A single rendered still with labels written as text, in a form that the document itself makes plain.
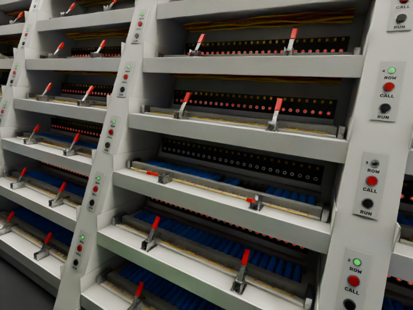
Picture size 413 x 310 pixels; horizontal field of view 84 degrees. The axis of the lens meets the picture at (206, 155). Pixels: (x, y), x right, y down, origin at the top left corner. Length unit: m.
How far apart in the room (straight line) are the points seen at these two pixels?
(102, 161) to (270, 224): 0.54
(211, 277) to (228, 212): 0.16
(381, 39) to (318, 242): 0.43
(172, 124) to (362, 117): 0.45
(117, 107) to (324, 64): 0.60
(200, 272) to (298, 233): 0.26
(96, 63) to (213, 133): 0.56
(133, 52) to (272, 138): 0.55
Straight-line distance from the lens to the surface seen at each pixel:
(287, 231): 0.54
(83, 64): 1.05
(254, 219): 0.55
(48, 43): 1.46
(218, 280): 0.62
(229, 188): 0.61
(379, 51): 0.62
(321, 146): 0.54
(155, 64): 0.79
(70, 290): 0.91
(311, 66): 0.61
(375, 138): 0.55
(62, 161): 0.98
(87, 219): 0.84
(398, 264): 0.56
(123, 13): 1.01
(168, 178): 0.67
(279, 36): 0.90
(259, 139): 0.56
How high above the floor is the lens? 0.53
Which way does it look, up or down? 4 degrees up
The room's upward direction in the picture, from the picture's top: 13 degrees clockwise
